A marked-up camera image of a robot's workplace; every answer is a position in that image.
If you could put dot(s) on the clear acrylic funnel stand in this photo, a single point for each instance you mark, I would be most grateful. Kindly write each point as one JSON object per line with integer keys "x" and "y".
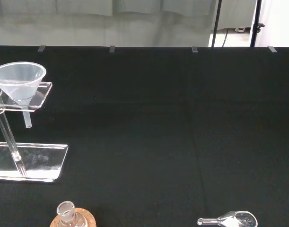
{"x": 40, "y": 160}

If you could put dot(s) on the black bench cloth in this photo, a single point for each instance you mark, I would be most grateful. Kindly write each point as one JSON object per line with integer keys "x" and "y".
{"x": 158, "y": 132}

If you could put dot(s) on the clear plastic cloth clip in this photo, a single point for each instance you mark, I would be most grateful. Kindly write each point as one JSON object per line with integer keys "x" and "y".
{"x": 194, "y": 49}
{"x": 40, "y": 48}
{"x": 272, "y": 49}
{"x": 112, "y": 49}

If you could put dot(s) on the grey fabric backdrop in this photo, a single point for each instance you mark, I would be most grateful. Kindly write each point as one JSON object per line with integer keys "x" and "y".
{"x": 99, "y": 21}

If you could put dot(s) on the glass round-bottom flask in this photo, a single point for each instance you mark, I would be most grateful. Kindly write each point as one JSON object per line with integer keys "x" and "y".
{"x": 66, "y": 210}

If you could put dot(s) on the black tripod pole with clamp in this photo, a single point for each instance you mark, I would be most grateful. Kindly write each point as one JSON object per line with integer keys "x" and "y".
{"x": 256, "y": 23}

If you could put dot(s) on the pale board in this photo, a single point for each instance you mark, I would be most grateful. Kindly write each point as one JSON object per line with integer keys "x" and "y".
{"x": 279, "y": 21}

